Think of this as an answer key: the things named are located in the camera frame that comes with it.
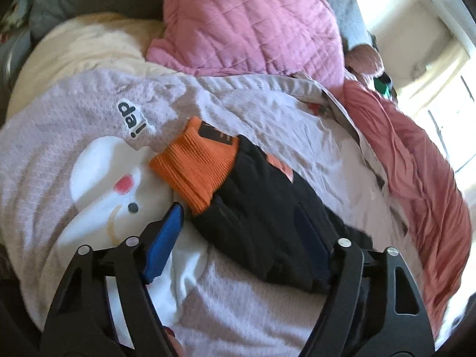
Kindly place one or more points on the floral cloth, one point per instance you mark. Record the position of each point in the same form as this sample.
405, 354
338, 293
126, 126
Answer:
15, 11

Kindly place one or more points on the pink quilted blanket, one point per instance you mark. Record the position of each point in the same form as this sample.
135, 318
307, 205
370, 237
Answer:
241, 18

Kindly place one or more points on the black glove with orange cuff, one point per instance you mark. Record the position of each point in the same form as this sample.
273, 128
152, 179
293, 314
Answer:
260, 208

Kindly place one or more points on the cream pillow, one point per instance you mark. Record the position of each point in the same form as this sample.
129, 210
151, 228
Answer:
81, 48

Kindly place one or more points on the person's left hand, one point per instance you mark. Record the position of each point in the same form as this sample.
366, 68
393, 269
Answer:
174, 342

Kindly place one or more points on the window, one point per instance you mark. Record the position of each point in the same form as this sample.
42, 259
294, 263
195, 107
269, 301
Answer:
446, 130

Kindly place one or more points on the salmon bed sheet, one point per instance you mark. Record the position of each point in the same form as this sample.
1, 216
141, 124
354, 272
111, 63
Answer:
416, 163

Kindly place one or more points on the grey-blue cloth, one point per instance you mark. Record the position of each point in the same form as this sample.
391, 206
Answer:
346, 11

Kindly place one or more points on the green item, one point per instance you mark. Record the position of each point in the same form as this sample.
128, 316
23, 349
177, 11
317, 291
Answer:
385, 87

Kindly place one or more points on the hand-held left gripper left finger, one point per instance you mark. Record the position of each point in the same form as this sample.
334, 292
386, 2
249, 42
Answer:
165, 238

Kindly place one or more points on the grey pillow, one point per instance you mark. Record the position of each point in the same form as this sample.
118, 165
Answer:
74, 0

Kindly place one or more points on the lilac printed blanket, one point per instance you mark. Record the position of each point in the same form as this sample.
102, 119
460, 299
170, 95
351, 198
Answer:
230, 119

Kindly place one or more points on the dusty pink plush toy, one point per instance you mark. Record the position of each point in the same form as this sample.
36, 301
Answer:
366, 59

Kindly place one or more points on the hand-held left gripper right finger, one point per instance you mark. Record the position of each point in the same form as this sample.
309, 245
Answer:
314, 253

